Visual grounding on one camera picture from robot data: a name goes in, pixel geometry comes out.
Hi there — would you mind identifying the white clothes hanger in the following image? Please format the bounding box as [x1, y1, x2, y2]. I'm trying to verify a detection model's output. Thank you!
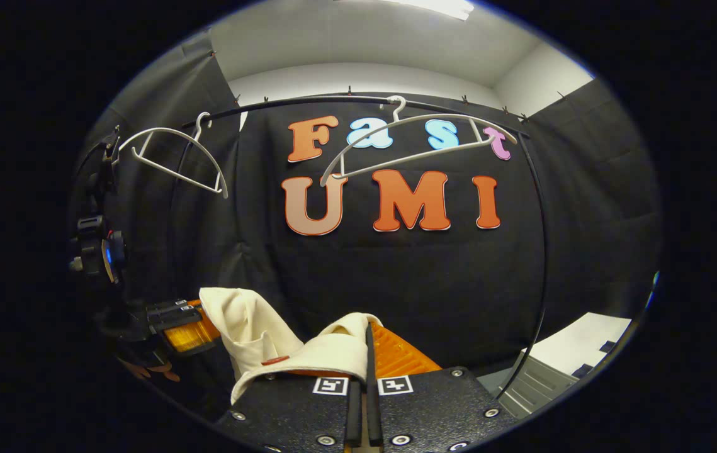
[118, 112, 230, 199]
[319, 95, 518, 187]

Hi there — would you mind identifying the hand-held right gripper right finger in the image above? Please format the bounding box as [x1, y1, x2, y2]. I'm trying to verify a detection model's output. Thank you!
[364, 322, 518, 453]

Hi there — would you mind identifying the white topped cabinet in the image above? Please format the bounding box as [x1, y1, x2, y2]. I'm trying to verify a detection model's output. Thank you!
[478, 313, 635, 419]

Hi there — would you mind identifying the black backdrop cloth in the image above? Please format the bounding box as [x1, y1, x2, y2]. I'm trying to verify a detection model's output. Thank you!
[72, 31, 662, 416]

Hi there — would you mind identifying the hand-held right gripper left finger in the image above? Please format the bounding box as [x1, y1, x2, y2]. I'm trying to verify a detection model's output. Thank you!
[213, 374, 364, 453]

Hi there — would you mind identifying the black clothes rail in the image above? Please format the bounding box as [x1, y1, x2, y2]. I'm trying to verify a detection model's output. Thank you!
[181, 94, 549, 400]

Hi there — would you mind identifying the cream jacket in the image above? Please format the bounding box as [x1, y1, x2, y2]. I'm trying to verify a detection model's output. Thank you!
[199, 287, 384, 405]

